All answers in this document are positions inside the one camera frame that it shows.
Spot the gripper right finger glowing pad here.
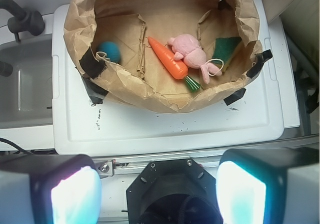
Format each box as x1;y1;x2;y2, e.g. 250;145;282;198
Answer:
216;147;320;224

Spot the dark grey faucet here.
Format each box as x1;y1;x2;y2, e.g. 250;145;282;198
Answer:
0;0;45;43

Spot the black cable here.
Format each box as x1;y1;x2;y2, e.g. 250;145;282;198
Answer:
0;137;33;155

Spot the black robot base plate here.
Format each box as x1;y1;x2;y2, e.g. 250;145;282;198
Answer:
126;158;224;224

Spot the blue ball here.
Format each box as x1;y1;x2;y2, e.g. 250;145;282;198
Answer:
96;41;121;63

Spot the aluminium frame rail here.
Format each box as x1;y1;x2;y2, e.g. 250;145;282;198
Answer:
93;134;320;178

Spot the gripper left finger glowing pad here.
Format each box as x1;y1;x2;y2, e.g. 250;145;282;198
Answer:
0;154;102;224

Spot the brown paper bag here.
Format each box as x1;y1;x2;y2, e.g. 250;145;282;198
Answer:
63;0;272;113

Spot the pink plush bunny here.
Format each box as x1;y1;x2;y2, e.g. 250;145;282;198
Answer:
167;34;223;84

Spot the green yellow sponge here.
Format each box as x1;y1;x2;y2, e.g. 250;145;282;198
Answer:
212;36;242;72

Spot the grey sink basin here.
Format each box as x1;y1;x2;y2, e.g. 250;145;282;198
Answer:
0;34;53;129

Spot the orange toy carrot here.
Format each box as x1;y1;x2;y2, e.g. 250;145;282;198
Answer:
147;36;200;93

